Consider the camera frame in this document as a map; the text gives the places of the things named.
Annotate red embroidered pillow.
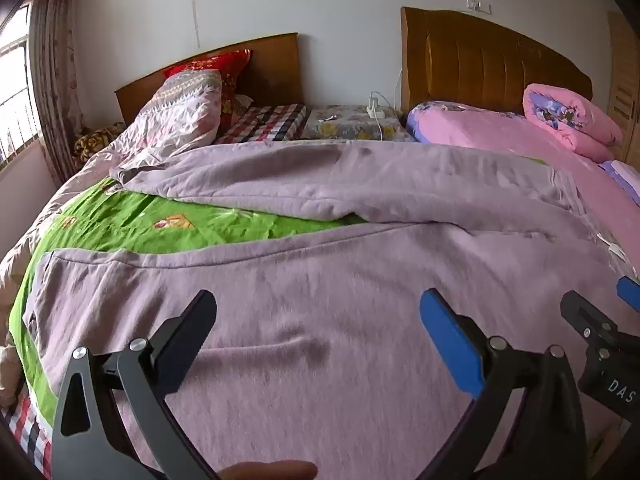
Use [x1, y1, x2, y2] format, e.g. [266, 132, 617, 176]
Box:
[162, 48, 254, 134]

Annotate pink floral quilt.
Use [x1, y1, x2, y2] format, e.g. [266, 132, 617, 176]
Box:
[1, 70, 222, 330]

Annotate wooden headboard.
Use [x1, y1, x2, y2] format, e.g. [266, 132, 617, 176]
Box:
[400, 6, 593, 114]
[115, 32, 305, 125]

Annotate left wooden headboard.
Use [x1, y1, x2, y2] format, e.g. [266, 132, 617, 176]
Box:
[115, 32, 305, 125]

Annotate white wall switch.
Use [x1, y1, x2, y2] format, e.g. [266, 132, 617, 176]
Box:
[466, 0, 492, 15]

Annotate green cartoon bed sheet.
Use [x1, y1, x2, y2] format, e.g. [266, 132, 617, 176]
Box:
[9, 178, 362, 425]

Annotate light wooden wardrobe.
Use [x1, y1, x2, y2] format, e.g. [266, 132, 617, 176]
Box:
[608, 11, 640, 170]

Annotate operator hand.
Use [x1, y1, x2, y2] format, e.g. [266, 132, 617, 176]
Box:
[218, 460, 318, 480]

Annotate brown yellow blanket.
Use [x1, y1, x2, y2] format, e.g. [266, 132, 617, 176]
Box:
[74, 122, 126, 166]

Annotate patterned window curtain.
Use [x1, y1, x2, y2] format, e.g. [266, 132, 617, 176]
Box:
[28, 0, 84, 183]

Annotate window with bars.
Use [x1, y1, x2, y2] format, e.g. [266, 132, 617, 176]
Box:
[0, 0, 41, 168]

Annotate right wooden headboard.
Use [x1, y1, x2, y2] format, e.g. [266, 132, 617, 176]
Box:
[400, 6, 593, 114]

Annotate lilac knit pants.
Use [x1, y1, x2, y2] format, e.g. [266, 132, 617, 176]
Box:
[22, 141, 639, 479]

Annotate nightstand with floral cover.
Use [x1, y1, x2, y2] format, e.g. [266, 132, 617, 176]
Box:
[300, 105, 414, 142]

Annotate white power strip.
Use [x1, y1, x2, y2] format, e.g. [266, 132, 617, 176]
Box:
[367, 96, 385, 120]

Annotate folded pink quilt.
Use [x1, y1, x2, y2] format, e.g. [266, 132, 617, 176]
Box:
[523, 84, 624, 164]

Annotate plaid mattress sheet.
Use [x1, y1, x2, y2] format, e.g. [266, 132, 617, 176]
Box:
[214, 104, 308, 144]

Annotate pink bed sheet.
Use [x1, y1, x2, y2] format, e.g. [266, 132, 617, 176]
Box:
[407, 101, 639, 269]

